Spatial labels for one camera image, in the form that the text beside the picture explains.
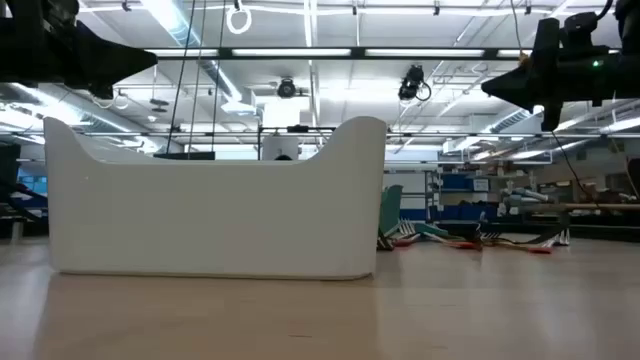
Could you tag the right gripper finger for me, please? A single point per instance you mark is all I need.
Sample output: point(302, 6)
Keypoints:
point(520, 99)
point(520, 80)

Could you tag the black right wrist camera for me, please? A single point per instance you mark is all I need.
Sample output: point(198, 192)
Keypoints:
point(582, 30)

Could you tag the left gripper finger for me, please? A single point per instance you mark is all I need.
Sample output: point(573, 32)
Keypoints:
point(122, 70)
point(115, 47)

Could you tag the white pipe bundle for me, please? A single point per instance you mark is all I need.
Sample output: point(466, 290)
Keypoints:
point(525, 195)

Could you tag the person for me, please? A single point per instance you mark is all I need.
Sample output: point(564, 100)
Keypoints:
point(283, 158)

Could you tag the black aluminium table frame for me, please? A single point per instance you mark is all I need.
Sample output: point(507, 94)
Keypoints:
point(610, 232)

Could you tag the black hanging camera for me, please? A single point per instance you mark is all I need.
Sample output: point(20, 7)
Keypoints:
point(411, 82)

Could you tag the teal plastic bin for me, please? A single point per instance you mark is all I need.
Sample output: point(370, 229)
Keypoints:
point(391, 210)

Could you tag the round black ceiling camera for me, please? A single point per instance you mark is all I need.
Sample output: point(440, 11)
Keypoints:
point(286, 89)

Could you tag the white plastic bin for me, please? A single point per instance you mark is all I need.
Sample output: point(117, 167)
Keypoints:
point(200, 215)

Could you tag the blue storage bin shelf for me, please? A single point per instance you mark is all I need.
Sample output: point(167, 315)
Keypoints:
point(457, 212)

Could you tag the black monitor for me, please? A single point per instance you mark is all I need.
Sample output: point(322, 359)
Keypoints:
point(185, 156)

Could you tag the wooden bench top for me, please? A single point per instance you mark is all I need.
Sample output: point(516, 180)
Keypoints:
point(600, 206)

